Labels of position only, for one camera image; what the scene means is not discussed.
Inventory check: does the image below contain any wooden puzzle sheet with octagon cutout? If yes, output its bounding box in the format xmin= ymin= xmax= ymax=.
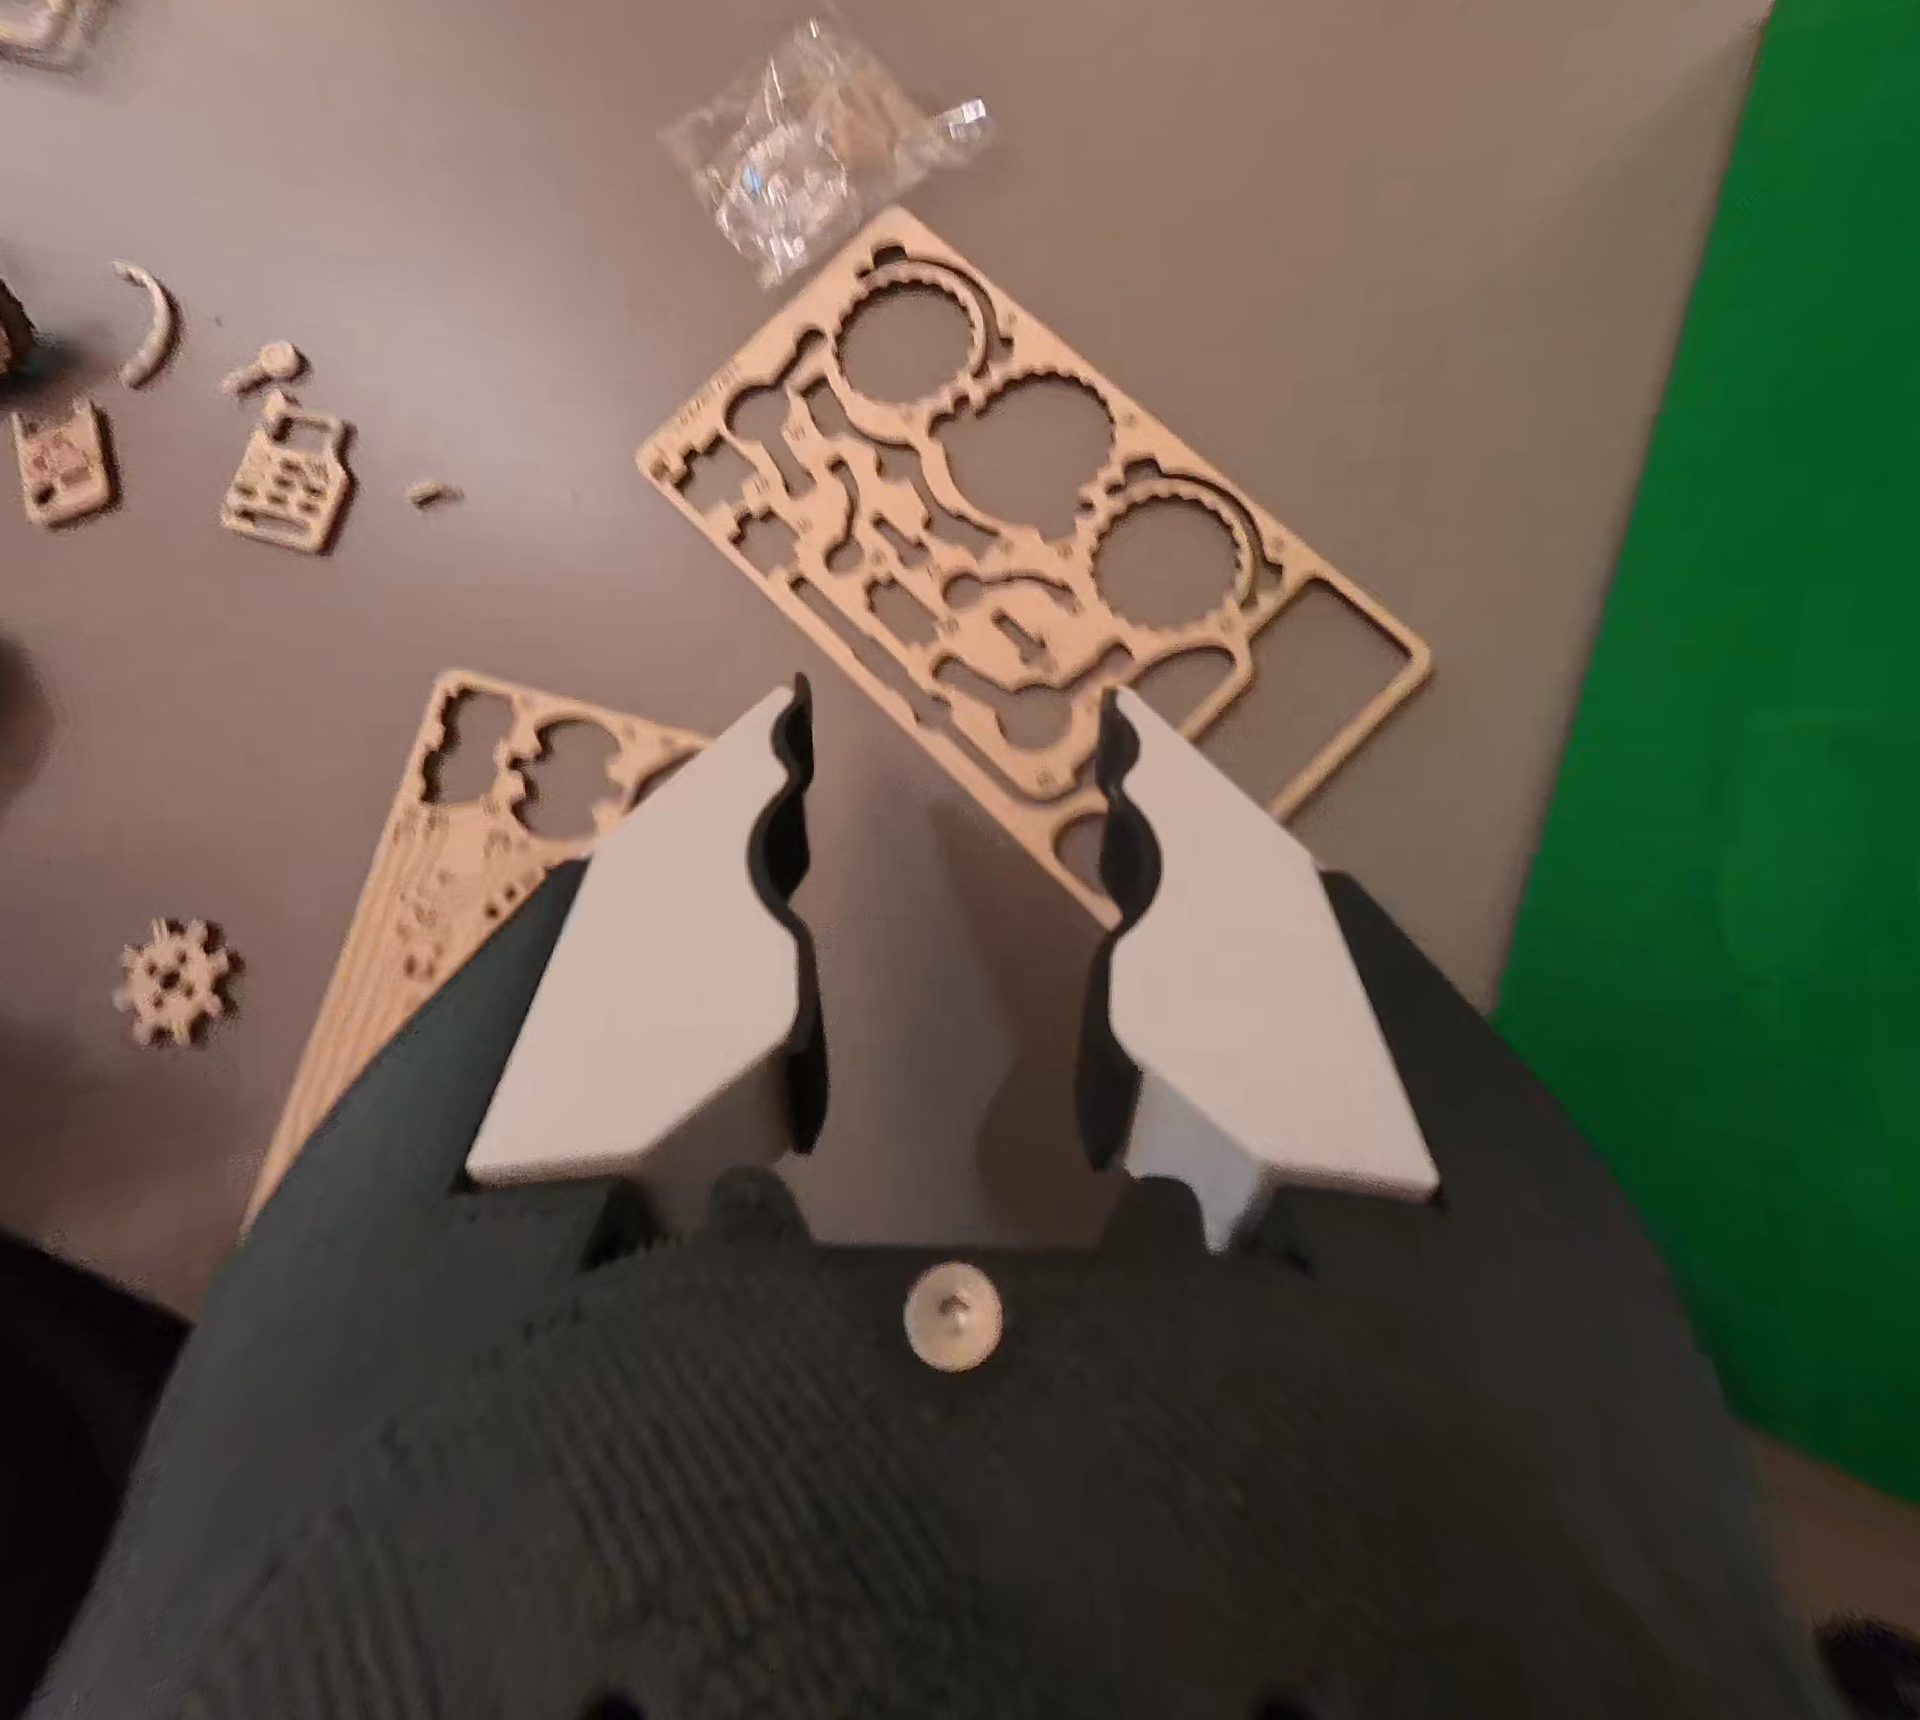
xmin=244 ymin=666 xmax=719 ymax=1234

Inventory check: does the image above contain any flat wooden gear wheel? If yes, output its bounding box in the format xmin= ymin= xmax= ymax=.
xmin=114 ymin=915 xmax=246 ymax=1051

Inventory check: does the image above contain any small square wooden piece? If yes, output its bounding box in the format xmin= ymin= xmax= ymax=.
xmin=8 ymin=396 xmax=122 ymax=533

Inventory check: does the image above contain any green partition board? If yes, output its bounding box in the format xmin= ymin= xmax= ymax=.
xmin=1488 ymin=0 xmax=1920 ymax=1504

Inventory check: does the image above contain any curved toothed wooden piece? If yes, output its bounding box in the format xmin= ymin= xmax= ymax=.
xmin=107 ymin=256 xmax=186 ymax=391

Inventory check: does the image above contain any wooden grid piece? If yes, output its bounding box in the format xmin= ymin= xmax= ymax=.
xmin=218 ymin=391 xmax=360 ymax=557

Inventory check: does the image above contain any person's dark clothing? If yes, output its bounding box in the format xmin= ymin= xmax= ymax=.
xmin=0 ymin=1224 xmax=199 ymax=1720

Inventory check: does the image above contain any grey desk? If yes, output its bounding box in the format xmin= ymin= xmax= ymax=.
xmin=0 ymin=0 xmax=1849 ymax=1321

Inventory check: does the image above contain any clear plastic bag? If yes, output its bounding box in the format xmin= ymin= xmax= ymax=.
xmin=655 ymin=15 xmax=995 ymax=293

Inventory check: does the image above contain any wooden sheet with gear cutouts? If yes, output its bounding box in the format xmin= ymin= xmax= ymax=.
xmin=634 ymin=202 xmax=1438 ymax=930

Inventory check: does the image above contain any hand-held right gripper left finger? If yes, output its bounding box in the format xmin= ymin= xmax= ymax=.
xmin=461 ymin=674 xmax=832 ymax=1191

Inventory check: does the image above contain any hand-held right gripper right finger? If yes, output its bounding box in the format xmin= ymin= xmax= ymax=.
xmin=1075 ymin=685 xmax=1445 ymax=1261

